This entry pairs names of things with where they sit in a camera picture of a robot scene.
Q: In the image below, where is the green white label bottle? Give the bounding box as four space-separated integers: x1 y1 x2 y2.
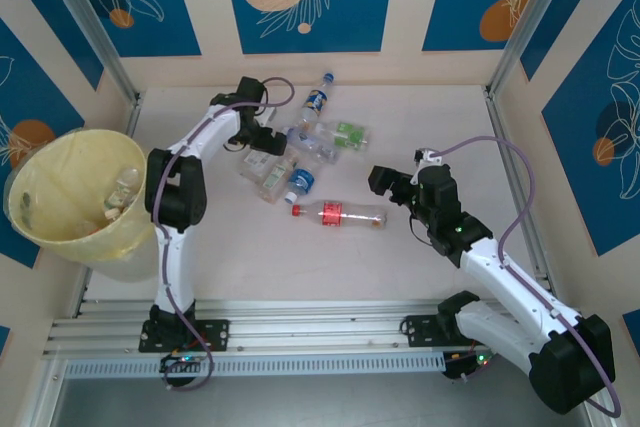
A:
257 155 300 206

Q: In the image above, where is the grey label clear bottle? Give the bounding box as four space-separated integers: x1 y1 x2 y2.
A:
284 126 342 167

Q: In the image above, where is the white-capped blue label bottle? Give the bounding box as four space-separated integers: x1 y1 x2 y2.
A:
284 164 320 206

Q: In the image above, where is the green label clear bottle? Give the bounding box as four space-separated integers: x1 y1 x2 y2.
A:
319 119 374 152

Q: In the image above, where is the blue yellow label bottle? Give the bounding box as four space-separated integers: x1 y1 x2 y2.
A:
298 71 336 131

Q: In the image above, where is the red label cola bottle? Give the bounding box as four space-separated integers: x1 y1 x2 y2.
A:
291 199 390 232

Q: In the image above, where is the yellow plastic bin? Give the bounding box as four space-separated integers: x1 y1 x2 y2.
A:
3 129 164 283

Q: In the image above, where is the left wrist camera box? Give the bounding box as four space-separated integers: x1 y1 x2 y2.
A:
253 104 279 127

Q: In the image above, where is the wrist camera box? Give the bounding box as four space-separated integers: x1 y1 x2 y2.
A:
253 104 279 127
412 146 444 186

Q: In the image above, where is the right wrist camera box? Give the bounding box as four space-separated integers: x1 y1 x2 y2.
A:
412 146 444 186

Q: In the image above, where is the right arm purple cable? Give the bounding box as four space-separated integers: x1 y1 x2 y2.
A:
429 135 623 419

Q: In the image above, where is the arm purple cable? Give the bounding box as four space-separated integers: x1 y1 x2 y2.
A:
152 76 296 392
429 135 623 419

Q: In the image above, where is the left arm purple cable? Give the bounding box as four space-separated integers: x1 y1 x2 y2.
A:
152 76 296 392

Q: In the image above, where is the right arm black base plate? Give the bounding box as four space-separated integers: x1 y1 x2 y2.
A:
399 314 499 348

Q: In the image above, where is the aluminium mounting rail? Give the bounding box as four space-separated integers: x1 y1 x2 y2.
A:
42 298 597 357

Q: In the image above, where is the aluminium frame post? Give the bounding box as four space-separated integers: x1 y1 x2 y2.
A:
35 0 141 104
488 0 576 98

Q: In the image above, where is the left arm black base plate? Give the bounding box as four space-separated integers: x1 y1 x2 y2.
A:
138 319 231 353

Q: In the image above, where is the white slotted cable duct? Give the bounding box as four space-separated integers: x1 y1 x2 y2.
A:
63 351 447 379

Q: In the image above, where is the aluminium frame bar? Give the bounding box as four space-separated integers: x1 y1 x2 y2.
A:
17 355 69 427

